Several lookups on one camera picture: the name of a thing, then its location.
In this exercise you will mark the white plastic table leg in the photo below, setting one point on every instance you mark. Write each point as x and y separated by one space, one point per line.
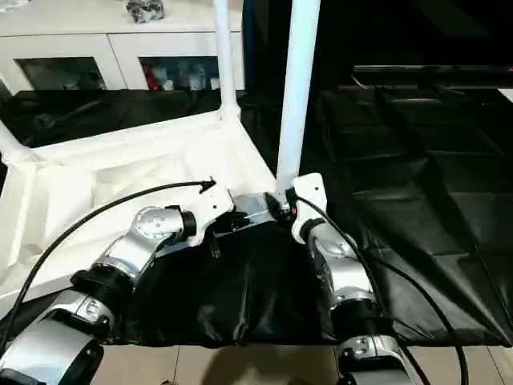
224 60
296 100
14 148

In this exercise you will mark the white plastic table top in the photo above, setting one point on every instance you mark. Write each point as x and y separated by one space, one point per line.
100 168

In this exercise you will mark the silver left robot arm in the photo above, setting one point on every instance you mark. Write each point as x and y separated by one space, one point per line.
120 248

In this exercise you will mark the black mat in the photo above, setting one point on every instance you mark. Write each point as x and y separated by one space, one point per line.
421 240

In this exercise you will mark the black box with beige label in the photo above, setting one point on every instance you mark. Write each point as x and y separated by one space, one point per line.
336 40

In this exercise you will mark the black television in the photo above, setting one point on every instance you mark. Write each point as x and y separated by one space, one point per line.
433 72

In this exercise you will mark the clear bag on cabinet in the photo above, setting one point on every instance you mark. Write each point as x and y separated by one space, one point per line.
146 10

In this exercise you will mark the white cabinet with glass doors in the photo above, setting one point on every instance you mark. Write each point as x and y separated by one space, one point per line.
80 44

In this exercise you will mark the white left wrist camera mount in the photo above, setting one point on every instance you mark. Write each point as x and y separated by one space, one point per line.
212 204

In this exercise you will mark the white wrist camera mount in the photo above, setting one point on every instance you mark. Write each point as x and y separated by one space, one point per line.
212 204
308 188

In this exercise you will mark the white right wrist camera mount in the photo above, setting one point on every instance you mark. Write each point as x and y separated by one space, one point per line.
308 188

